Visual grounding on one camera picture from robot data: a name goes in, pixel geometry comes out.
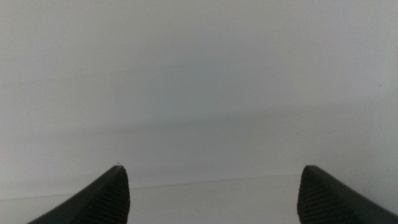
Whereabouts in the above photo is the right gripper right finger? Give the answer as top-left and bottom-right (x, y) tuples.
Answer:
(296, 164), (398, 224)

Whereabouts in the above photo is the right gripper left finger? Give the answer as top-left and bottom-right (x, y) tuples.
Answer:
(27, 164), (131, 224)

